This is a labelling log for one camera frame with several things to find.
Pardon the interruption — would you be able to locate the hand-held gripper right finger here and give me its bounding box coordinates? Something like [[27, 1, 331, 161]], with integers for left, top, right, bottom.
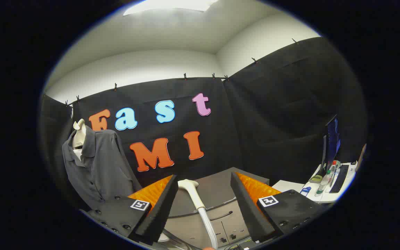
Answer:
[[230, 172, 325, 243]]

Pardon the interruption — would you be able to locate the white low drawer unit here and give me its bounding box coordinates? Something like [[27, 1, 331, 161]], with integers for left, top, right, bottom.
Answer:
[[273, 180, 306, 194]]

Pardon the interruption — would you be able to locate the grey button shirt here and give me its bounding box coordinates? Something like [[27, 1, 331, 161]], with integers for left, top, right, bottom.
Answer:
[[62, 126, 142, 209]]

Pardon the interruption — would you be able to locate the white mannequin torso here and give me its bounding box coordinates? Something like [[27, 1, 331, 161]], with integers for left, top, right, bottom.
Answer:
[[72, 119, 86, 162]]

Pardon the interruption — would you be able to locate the clear plastic bottle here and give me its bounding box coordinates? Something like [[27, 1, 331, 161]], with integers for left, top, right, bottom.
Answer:
[[315, 170, 332, 197]]

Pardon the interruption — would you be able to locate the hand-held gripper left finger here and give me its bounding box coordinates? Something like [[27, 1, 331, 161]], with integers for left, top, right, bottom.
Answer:
[[80, 175, 179, 246]]

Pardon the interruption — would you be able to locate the cream garment steamer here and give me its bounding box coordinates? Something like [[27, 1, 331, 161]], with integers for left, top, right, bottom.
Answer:
[[177, 179, 218, 250]]

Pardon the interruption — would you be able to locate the ceiling light panel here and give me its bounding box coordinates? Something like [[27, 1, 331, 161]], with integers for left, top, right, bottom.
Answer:
[[123, 0, 218, 16]]

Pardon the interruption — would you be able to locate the grey cabinet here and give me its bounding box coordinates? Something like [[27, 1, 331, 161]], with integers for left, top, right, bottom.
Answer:
[[162, 167, 270, 249]]

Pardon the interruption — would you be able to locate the black keyboard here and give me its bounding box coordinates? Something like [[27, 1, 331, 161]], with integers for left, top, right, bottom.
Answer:
[[329, 165, 350, 193]]

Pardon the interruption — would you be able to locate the white side table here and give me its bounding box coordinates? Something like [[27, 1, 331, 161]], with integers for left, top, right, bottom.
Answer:
[[304, 161, 358, 203]]

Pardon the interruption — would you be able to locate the black computer monitor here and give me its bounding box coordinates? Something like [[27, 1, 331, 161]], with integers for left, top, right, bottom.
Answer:
[[322, 115, 342, 172]]

